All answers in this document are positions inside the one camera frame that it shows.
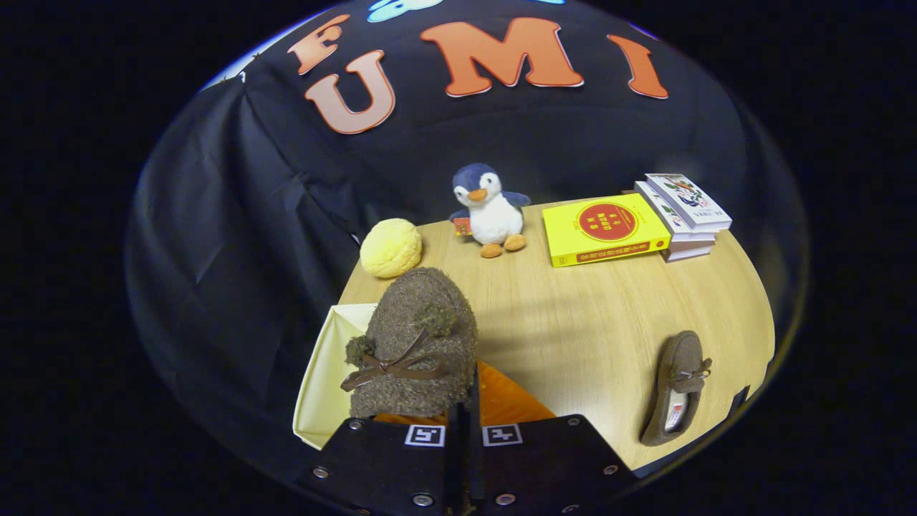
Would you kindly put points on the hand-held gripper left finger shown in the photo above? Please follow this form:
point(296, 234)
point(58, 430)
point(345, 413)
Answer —
point(387, 466)

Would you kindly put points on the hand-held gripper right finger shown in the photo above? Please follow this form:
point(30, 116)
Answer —
point(544, 466)

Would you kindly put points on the cream fabric storage box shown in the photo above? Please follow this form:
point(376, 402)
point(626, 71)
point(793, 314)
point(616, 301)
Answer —
point(322, 387)

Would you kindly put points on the brown fuzzy shoe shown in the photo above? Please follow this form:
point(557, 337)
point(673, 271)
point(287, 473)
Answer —
point(419, 322)
point(677, 373)

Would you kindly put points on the round yellow bread toy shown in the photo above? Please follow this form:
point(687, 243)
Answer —
point(390, 247)

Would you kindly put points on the yellow book with red circle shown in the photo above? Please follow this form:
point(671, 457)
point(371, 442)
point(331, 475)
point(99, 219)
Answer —
point(605, 228)

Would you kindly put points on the blue white penguin plush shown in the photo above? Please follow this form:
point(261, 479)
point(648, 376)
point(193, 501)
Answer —
point(493, 215)

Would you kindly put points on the white paperback book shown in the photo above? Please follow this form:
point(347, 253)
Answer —
point(663, 209)
point(689, 251)

